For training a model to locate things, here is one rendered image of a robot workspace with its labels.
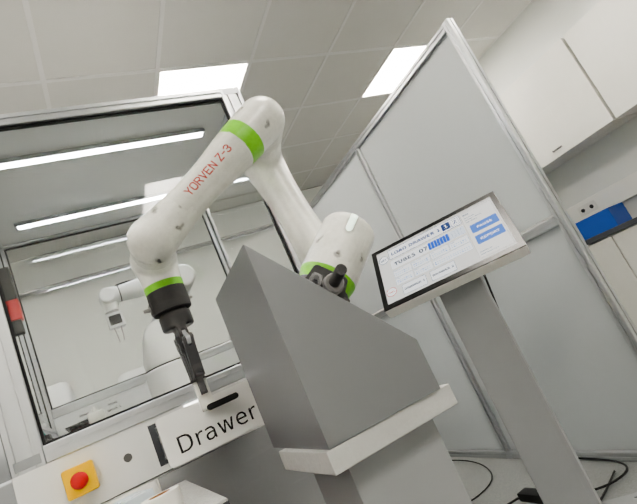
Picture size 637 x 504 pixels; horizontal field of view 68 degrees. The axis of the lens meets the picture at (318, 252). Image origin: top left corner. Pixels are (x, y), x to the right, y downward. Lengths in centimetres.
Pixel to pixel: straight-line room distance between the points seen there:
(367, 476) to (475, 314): 97
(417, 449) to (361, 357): 20
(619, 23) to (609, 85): 38
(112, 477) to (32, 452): 21
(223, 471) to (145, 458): 22
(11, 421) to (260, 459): 66
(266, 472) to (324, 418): 70
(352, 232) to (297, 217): 25
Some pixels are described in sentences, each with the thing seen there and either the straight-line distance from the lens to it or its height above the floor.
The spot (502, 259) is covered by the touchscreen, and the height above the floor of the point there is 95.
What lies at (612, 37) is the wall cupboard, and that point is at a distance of 386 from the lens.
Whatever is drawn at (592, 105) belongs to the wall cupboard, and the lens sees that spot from 392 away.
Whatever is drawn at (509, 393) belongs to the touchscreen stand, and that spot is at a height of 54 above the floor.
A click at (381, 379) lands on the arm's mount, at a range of 88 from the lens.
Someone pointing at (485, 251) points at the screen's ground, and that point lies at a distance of 167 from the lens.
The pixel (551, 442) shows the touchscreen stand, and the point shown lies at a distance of 183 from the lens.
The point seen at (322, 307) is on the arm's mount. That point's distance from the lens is 86.
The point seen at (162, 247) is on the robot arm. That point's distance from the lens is 104.
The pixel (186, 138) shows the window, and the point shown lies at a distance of 180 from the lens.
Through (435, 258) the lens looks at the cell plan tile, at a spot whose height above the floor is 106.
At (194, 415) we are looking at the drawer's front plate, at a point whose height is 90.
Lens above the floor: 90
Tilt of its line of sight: 12 degrees up
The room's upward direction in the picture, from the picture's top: 24 degrees counter-clockwise
